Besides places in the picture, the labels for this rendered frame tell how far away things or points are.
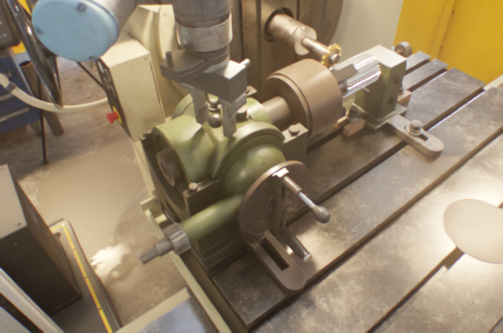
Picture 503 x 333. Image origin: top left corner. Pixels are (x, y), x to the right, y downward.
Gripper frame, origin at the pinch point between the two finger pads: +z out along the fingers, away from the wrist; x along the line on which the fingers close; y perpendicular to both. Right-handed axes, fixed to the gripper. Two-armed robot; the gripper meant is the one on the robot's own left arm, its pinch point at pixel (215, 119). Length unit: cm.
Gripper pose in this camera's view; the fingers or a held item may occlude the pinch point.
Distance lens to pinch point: 76.1
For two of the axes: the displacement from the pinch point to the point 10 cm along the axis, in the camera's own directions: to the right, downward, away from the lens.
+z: 0.3, 7.2, 6.9
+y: 5.9, -5.7, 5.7
